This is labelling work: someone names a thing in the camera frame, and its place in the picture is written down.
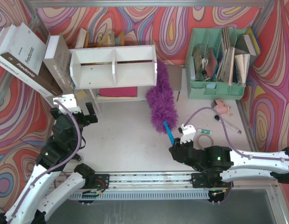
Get brown Fredonia book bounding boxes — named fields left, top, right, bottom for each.
left=0, top=22, right=63, bottom=97

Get taupe Lonely City book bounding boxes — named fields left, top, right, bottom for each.
left=43, top=35, right=75, bottom=94

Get books behind shelf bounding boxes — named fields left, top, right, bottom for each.
left=71, top=28, right=124, bottom=49

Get white black stapler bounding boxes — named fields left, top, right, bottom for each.
left=74, top=156, right=84, bottom=163

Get green file organizer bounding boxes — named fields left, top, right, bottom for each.
left=185, top=27, right=253, bottom=100

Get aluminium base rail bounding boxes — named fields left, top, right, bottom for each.
left=48, top=172, right=275, bottom=201

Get grey notebook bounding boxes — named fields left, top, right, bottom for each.
left=166, top=65, right=183, bottom=91

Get yellow sticky note pad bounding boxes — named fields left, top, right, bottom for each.
left=75, top=90, right=87, bottom=100

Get purple fluffy duster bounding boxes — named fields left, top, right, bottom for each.
left=145, top=60, right=178, bottom=145

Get pink pig figurine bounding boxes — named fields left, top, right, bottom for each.
left=211, top=99, right=233, bottom=116

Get grey book in organizer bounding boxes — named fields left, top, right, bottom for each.
left=235, top=27, right=261, bottom=56

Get white wooden bookshelf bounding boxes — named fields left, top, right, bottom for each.
left=69, top=45, right=157, bottom=111

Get green white glue stick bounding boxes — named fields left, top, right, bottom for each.
left=197, top=128, right=212, bottom=134

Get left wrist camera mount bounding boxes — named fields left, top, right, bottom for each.
left=53, top=94, right=82, bottom=114

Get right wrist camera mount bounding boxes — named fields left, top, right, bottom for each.
left=178, top=124, right=196, bottom=144

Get tape roll ring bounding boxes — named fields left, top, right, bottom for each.
left=195, top=133, right=214, bottom=150

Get white marker pen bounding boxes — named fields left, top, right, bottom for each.
left=214, top=115, right=241, bottom=134

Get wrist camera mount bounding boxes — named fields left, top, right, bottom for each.
left=178, top=124, right=196, bottom=144
left=53, top=94, right=82, bottom=114

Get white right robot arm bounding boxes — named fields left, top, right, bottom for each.
left=169, top=138, right=289, bottom=188

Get white Mademoiselle book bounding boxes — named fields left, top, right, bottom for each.
left=0, top=25, right=45, bottom=94

